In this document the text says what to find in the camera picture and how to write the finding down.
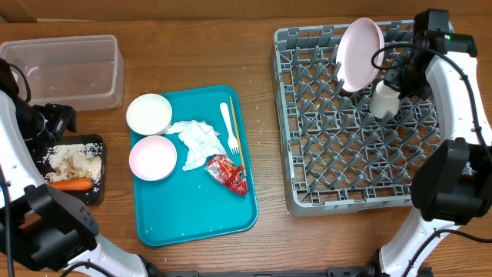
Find wooden chopstick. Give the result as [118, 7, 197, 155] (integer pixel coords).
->
[230, 96, 248, 178]

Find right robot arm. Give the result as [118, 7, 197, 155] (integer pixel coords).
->
[366, 8, 491, 276]

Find pink bowl with food scraps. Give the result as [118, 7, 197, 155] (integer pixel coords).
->
[128, 135, 178, 181]

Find black plastic bin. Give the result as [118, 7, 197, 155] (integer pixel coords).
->
[35, 134, 106, 205]

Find grey dishwasher rack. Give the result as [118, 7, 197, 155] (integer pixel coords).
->
[272, 20, 440, 216]

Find clear plastic bin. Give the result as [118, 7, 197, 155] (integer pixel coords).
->
[1, 35, 125, 112]

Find teal serving tray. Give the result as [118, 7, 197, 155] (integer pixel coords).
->
[134, 85, 258, 246]

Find white plastic cup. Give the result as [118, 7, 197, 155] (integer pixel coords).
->
[369, 81, 400, 118]

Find white bowl with food scraps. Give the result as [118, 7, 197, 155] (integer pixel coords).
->
[126, 94, 172, 135]

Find red snack wrapper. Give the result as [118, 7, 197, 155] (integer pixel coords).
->
[204, 155, 248, 196]

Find white plastic fork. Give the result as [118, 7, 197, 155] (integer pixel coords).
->
[219, 102, 239, 155]

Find spilled rice and scraps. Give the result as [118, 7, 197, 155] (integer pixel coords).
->
[42, 142, 103, 183]

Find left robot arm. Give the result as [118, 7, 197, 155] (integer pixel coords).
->
[1, 60, 161, 276]

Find crumpled white napkin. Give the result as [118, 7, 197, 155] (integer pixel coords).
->
[166, 120, 227, 172]

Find pink round plate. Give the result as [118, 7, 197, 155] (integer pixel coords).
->
[336, 18, 384, 92]

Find orange carrot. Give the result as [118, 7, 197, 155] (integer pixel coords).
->
[50, 178, 93, 191]

